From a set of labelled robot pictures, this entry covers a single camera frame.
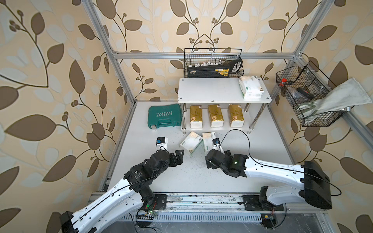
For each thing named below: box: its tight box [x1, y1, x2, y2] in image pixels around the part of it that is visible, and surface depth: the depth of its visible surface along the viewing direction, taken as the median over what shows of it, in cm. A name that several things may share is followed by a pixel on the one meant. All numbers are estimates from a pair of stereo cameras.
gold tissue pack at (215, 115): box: [207, 103, 225, 128], surface depth 98 cm
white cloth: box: [298, 77, 373, 118], surface depth 62 cm
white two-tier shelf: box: [177, 77, 272, 134], surface depth 83 cm
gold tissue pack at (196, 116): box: [189, 104, 204, 129], surface depth 97 cm
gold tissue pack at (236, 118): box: [228, 103, 245, 128], surface depth 97 cm
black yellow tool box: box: [186, 59, 244, 79], surface depth 84 cm
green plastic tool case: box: [147, 103, 183, 130], surface depth 107 cm
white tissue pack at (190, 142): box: [179, 131, 204, 154], surface depth 94 cm
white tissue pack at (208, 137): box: [202, 131, 217, 154], surface depth 96 cm
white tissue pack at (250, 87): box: [238, 75, 265, 100], surface depth 75 cm
